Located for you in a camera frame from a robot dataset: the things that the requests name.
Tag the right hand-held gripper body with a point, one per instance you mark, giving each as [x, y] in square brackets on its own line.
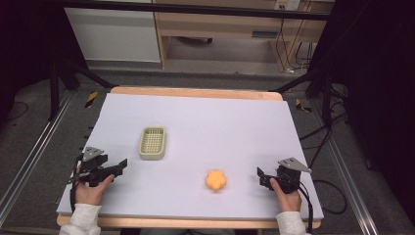
[289, 174]

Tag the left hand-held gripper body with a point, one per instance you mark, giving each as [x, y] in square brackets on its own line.
[94, 163]

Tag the person's right hand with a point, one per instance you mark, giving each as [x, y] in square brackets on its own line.
[288, 200]

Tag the person's left hand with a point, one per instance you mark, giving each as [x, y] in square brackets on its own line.
[89, 194]

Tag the beige plastic basket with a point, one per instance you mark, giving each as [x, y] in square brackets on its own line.
[152, 143]

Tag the orange flower-shaped sponge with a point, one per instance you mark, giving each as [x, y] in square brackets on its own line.
[215, 180]

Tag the yellow black floor tape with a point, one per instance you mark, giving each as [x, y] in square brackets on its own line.
[302, 105]
[91, 99]

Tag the white foam board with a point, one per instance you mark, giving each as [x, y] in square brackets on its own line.
[202, 137]

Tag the black metal stand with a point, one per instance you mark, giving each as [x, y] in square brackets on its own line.
[326, 88]
[55, 84]

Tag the wooden table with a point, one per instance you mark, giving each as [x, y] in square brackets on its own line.
[195, 92]

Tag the white cabinet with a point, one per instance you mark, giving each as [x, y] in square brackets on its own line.
[114, 34]

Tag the wooden desk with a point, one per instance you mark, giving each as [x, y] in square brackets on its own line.
[228, 24]

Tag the white power strip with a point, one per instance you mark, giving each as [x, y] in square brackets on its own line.
[287, 4]

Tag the metal floor rail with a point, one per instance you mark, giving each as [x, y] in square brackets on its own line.
[31, 153]
[347, 182]

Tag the black metal frame bar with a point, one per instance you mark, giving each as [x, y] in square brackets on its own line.
[195, 9]

